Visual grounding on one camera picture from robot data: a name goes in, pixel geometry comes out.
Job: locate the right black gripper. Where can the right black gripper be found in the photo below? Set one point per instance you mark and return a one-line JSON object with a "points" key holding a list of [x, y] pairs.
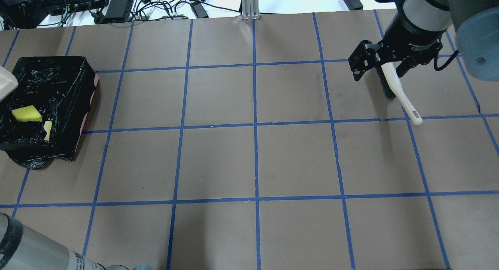
{"points": [[408, 35]]}

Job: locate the beige hand brush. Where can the beige hand brush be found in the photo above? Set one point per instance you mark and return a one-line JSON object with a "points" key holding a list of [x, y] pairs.
{"points": [[393, 88]]}

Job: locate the yellow sponge piece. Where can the yellow sponge piece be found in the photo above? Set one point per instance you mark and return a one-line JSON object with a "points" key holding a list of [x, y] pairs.
{"points": [[27, 114]]}

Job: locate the beige plastic dustpan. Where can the beige plastic dustpan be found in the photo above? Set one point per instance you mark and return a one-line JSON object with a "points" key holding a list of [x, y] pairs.
{"points": [[8, 83]]}

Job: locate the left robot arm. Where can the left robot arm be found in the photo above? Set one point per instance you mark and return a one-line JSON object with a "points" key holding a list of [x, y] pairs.
{"points": [[22, 248]]}

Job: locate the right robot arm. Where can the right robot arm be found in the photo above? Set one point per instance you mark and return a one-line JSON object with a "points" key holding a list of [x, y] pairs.
{"points": [[476, 29]]}

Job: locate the bin with black bag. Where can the bin with black bag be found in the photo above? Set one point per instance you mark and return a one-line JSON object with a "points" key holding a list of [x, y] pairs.
{"points": [[61, 88]]}

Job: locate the black power adapter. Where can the black power adapter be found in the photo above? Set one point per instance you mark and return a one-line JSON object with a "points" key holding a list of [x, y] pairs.
{"points": [[353, 5]]}

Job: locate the aluminium frame post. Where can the aluminium frame post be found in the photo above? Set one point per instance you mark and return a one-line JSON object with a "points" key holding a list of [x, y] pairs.
{"points": [[250, 10]]}

